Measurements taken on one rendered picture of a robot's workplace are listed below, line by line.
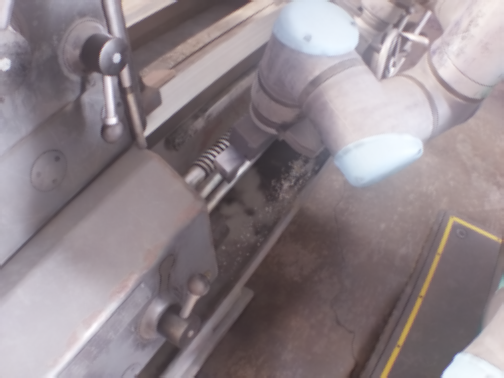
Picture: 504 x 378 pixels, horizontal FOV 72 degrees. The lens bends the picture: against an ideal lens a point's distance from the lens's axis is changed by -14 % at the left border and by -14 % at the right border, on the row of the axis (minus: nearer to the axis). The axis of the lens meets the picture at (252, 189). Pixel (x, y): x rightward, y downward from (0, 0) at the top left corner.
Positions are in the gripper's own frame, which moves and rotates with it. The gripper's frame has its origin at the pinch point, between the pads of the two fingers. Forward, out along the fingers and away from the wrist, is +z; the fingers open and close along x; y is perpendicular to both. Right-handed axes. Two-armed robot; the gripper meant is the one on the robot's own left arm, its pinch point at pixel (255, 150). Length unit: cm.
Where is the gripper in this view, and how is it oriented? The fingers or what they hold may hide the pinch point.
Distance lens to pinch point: 71.3
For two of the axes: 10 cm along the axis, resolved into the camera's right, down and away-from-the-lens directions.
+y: -7.0, -7.1, 1.1
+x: -6.8, 6.2, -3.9
